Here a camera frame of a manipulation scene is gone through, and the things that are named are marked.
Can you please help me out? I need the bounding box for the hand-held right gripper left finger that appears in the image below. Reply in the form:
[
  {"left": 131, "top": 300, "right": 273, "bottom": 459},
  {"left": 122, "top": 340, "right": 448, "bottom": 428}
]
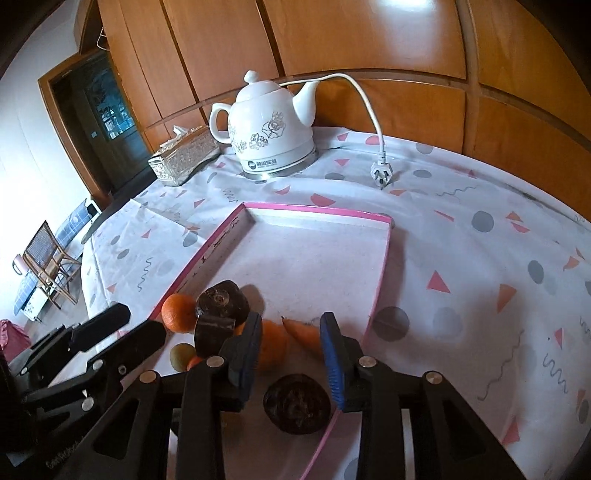
[{"left": 55, "top": 311, "right": 264, "bottom": 480}]

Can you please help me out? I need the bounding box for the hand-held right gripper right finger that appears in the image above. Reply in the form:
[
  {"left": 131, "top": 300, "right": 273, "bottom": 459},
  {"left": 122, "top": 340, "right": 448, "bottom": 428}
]
[{"left": 320, "top": 311, "right": 527, "bottom": 480}]

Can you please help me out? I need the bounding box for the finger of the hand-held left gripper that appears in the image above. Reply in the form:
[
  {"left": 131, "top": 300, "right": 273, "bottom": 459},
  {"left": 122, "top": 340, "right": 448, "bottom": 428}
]
[
  {"left": 9, "top": 302, "right": 132, "bottom": 374},
  {"left": 21, "top": 320, "right": 167, "bottom": 416}
]

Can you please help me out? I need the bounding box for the orange carrot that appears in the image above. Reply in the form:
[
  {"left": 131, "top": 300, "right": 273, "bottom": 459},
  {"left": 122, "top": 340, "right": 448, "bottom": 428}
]
[{"left": 281, "top": 316, "right": 326, "bottom": 361}]

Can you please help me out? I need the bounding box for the small greenish brown fruit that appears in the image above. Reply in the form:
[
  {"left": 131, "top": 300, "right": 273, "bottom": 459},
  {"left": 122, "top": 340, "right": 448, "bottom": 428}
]
[{"left": 168, "top": 342, "right": 197, "bottom": 372}]

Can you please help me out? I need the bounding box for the pink shallow tray box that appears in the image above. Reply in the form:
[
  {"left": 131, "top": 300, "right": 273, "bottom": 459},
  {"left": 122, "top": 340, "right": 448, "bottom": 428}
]
[{"left": 148, "top": 202, "right": 395, "bottom": 480}]

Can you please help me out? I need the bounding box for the orange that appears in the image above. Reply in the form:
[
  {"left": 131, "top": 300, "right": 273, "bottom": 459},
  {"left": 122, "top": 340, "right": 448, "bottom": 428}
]
[
  {"left": 161, "top": 293, "right": 199, "bottom": 334},
  {"left": 233, "top": 320, "right": 289, "bottom": 374}
]

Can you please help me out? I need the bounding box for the folding wicker chair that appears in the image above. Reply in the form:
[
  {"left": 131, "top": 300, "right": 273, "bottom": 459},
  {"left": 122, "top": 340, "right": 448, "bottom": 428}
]
[{"left": 23, "top": 220, "right": 84, "bottom": 310}]

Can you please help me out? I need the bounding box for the pink cloth bag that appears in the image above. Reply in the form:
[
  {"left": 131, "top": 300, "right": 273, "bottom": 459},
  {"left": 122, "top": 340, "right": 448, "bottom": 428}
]
[{"left": 0, "top": 318, "right": 31, "bottom": 352}]

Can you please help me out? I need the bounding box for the white patterned tablecloth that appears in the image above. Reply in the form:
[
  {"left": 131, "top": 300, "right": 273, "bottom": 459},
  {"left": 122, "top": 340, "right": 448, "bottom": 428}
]
[{"left": 81, "top": 124, "right": 591, "bottom": 480}]

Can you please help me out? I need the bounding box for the silver patterned tissue box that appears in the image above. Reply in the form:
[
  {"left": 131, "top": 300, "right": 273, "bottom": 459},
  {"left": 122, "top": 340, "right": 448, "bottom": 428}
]
[{"left": 148, "top": 124, "right": 221, "bottom": 186}]

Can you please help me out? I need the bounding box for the white power plug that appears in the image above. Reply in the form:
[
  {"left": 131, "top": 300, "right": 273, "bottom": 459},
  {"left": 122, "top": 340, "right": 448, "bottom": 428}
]
[{"left": 369, "top": 150, "right": 395, "bottom": 191}]

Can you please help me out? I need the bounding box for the dark wooden door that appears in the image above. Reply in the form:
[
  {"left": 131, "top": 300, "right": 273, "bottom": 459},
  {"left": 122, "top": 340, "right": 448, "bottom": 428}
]
[{"left": 38, "top": 50, "right": 153, "bottom": 199}]

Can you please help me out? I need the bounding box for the white floral electric kettle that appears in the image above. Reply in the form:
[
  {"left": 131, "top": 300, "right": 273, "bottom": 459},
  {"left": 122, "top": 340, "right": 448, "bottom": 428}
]
[{"left": 209, "top": 70, "right": 319, "bottom": 181}]

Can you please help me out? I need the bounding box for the wooden wardrobe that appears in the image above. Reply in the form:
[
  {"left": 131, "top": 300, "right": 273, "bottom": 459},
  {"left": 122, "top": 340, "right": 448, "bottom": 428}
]
[{"left": 78, "top": 0, "right": 591, "bottom": 155}]

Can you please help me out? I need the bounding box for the white kettle power cable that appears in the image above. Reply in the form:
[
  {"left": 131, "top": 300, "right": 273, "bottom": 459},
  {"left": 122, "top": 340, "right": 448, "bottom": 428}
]
[{"left": 277, "top": 73, "right": 389, "bottom": 160}]

